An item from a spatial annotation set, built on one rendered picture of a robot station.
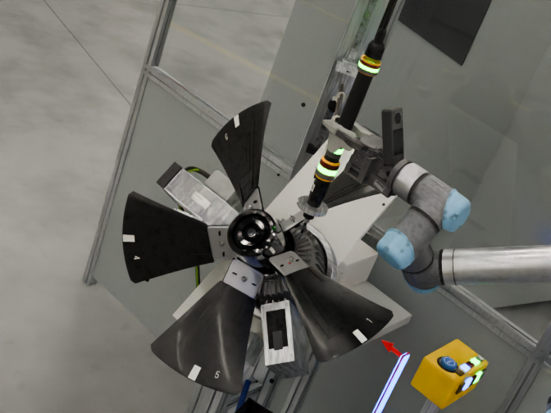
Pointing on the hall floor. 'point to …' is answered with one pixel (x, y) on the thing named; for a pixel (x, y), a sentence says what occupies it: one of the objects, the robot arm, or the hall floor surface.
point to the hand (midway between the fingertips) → (334, 119)
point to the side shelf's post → (301, 386)
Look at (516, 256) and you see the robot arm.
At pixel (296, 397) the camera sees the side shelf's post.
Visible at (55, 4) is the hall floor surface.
